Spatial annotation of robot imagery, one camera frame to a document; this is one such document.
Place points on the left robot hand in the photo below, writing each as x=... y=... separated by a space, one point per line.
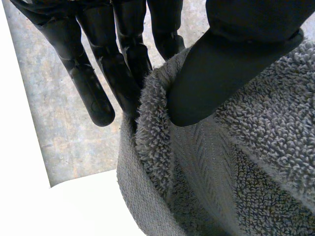
x=211 y=73

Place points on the grey towel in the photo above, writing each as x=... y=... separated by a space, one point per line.
x=221 y=159

